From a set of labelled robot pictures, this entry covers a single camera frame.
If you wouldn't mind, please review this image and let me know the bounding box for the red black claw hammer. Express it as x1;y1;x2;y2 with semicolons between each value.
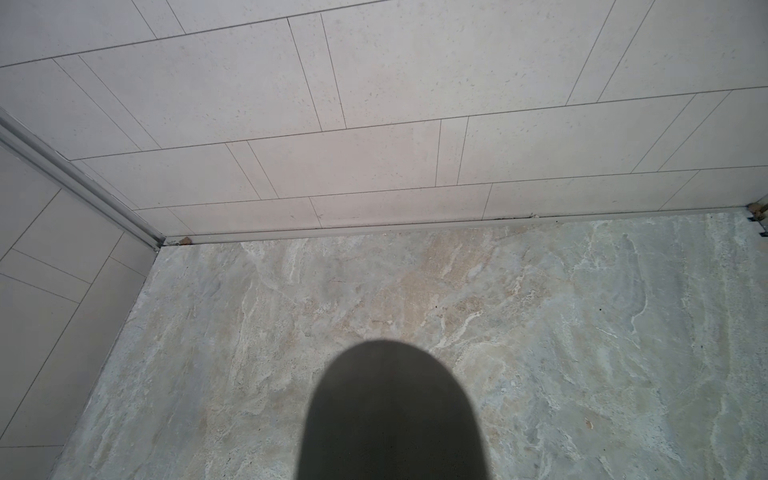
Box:
296;340;489;479

